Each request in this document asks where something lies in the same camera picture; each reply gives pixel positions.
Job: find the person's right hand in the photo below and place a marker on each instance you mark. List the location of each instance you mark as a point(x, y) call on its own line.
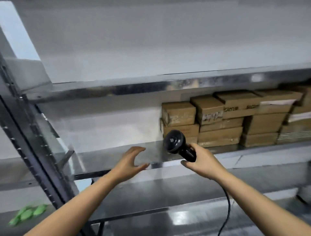
point(207, 167)

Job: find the person's left hand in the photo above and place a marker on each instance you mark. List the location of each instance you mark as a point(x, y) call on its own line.
point(127, 167)

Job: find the stack of cardboard boxes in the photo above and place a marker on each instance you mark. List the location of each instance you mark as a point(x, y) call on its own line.
point(262, 124)

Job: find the person's left forearm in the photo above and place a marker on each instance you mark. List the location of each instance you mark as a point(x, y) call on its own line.
point(73, 211)

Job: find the person's right forearm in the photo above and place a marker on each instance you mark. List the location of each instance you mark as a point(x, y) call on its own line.
point(262, 206)

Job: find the metal shelving rack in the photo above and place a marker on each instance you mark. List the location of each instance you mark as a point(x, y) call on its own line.
point(145, 82)

